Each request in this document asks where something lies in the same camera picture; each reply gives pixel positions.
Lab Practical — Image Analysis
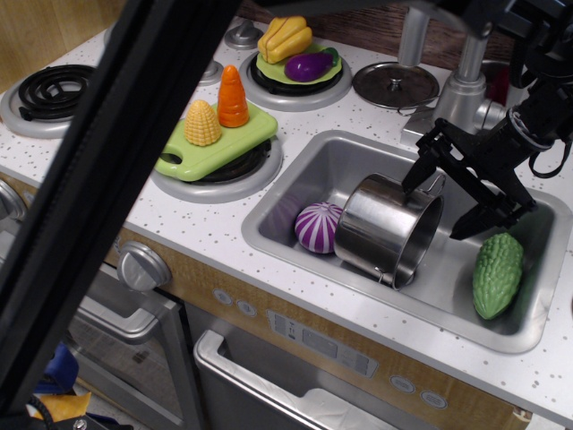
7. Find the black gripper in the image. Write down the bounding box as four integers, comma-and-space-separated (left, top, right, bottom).
402, 118, 537, 240

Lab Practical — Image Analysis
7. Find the stainless steel pot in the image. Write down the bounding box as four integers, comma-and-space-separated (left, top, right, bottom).
334, 174, 445, 290

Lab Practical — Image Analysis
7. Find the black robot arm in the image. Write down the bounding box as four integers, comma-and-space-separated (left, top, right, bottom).
402, 1, 572, 240

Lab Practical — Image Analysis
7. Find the silver pot lid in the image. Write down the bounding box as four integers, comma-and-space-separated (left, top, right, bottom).
352, 62, 440, 116

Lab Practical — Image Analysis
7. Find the stainless steel sink basin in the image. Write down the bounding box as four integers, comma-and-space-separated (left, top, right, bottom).
242, 131, 572, 354

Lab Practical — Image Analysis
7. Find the green toy bitter melon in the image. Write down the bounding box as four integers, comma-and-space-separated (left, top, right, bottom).
473, 233, 524, 320

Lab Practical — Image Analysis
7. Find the silver toy faucet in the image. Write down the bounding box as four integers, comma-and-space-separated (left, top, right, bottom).
398, 7, 507, 147

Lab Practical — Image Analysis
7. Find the purple striped toy onion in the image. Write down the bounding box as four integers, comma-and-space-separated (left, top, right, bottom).
295, 202, 343, 254

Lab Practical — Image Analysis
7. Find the purple toy eggplant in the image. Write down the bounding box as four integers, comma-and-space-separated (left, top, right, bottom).
284, 47, 339, 83

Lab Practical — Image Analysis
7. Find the back right stove burner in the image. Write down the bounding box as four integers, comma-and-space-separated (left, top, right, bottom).
239, 54, 352, 112

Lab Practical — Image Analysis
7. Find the stove burner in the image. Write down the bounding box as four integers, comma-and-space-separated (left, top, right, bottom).
239, 54, 352, 112
150, 137, 283, 204
1, 64, 95, 139

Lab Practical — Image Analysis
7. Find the front right stove burner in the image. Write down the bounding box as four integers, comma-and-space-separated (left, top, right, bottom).
150, 137, 283, 204

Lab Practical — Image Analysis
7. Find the green toy plate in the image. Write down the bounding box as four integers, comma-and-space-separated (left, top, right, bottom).
255, 43, 342, 85

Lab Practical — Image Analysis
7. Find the yellow toy bell pepper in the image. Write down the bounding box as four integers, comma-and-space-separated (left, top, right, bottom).
258, 16, 313, 65

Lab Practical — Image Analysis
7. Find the orange toy carrot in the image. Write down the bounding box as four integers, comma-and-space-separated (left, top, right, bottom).
217, 65, 250, 128

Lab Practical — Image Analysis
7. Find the yellow toy corn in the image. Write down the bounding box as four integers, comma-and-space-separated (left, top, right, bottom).
184, 99, 222, 147

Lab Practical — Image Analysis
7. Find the silver stove knob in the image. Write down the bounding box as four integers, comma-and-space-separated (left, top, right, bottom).
224, 20, 263, 50
198, 60, 223, 86

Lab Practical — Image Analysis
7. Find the green toy cutting board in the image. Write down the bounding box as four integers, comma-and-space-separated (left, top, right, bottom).
155, 103, 278, 182

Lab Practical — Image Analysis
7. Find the toy dishwasher door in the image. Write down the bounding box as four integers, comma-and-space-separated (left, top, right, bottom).
193, 330, 429, 429

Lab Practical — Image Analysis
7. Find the silver oven dial knob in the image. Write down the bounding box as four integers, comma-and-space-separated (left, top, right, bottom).
116, 241, 172, 292

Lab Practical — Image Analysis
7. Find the black foreground pole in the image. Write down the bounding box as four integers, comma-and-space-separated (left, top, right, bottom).
1, 1, 238, 428

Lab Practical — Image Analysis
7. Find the toy oven door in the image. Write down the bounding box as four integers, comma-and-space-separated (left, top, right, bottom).
65, 264, 205, 429

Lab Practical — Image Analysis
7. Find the front left stove burner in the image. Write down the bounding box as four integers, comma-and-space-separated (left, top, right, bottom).
1, 64, 95, 139

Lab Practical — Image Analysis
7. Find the blue plastic clamp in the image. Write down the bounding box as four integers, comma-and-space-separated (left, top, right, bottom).
35, 342, 79, 394

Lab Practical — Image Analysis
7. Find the yellow cloth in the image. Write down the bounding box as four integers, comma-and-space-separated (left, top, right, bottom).
39, 391, 91, 422

